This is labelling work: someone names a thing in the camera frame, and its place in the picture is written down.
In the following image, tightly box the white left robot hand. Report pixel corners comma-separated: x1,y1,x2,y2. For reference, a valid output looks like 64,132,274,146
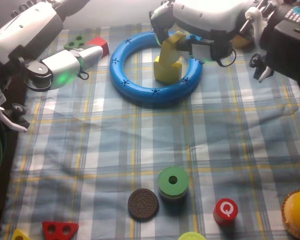
0,0,105,93

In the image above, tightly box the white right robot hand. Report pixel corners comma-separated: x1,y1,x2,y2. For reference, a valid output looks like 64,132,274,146
149,0,255,68

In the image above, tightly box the yellow square block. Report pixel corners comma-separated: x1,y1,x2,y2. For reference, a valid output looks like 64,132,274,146
159,30,188,69
153,55,183,84

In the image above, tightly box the toy strawberry cupcake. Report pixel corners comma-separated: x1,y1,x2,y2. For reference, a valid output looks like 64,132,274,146
230,31,255,50

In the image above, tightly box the green triangle block with holes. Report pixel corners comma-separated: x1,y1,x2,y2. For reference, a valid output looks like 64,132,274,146
63,33,87,51

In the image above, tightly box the red rectangular block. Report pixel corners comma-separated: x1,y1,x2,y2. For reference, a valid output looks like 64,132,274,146
86,36,109,58

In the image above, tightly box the yellow triangle block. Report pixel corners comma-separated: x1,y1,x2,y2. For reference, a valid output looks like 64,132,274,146
11,228,31,240

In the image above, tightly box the red triangle block with holes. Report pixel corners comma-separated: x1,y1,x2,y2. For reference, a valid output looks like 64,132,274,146
41,220,80,240

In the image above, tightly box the toy orange cupcake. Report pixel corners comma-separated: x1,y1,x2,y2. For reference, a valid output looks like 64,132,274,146
281,187,300,240

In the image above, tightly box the blue plaid cloth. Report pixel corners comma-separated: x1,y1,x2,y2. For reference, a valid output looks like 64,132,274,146
0,23,300,240

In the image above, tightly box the chocolate sandwich cookie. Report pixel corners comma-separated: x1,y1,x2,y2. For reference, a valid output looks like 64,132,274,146
127,188,160,222

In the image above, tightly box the red cylinder with letter Q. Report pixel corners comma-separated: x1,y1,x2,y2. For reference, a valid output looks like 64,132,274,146
212,198,239,227

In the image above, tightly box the light green sandwich cookie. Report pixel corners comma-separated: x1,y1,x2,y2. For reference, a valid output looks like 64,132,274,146
177,231,207,240

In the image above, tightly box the blue plastic ring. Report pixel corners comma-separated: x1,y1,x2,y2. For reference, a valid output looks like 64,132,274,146
109,30,203,106

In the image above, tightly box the green cylinder with hole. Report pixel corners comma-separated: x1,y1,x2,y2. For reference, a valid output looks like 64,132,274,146
156,166,190,201

